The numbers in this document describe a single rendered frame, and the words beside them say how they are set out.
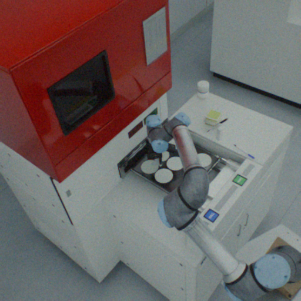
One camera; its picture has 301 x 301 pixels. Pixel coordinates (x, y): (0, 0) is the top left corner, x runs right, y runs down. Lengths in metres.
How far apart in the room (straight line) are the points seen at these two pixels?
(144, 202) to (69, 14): 1.03
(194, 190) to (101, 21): 0.72
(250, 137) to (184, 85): 2.01
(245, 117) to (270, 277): 1.02
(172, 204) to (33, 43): 0.76
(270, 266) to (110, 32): 1.07
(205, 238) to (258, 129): 0.89
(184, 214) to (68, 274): 1.53
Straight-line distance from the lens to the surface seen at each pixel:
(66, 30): 1.36
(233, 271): 1.53
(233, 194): 1.83
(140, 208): 1.95
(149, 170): 1.99
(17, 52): 1.31
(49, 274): 2.83
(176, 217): 1.41
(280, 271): 1.49
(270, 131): 2.14
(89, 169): 1.79
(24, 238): 3.04
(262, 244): 1.87
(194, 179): 1.38
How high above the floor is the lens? 2.45
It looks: 48 degrees down
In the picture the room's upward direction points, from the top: 7 degrees counter-clockwise
